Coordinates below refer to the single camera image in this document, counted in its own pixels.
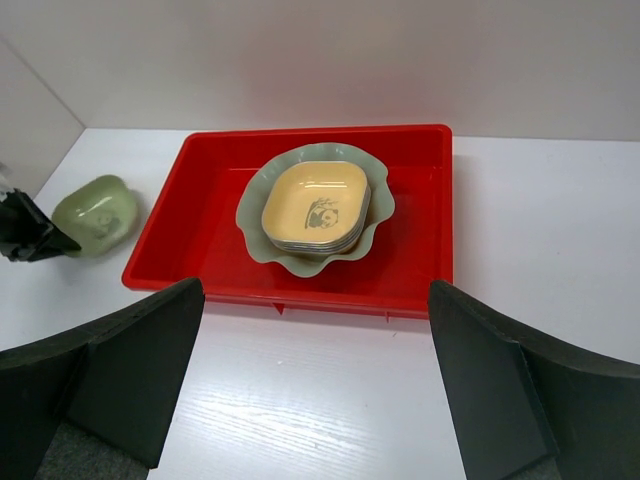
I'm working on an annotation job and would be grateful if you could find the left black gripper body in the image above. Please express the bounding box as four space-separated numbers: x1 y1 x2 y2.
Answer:
1 164 30 260

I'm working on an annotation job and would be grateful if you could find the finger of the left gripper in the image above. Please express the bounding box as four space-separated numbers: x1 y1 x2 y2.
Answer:
10 193 81 262

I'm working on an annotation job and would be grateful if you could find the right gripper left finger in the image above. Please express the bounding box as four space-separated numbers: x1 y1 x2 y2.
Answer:
1 278 205 479

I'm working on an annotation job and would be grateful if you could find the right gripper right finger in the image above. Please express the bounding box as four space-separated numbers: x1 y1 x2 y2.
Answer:
428 280 639 479

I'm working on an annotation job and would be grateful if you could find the green panda plate back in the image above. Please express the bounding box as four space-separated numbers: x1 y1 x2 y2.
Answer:
51 175 139 257

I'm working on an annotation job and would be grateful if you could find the large green scalloped bowl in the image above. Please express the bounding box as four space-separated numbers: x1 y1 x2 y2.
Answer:
236 143 395 278

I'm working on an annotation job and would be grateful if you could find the yellow panda plate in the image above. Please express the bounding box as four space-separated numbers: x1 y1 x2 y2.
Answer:
262 161 369 245

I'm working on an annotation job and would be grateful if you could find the red plastic bin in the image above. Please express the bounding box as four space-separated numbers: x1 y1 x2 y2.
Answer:
122 125 454 318

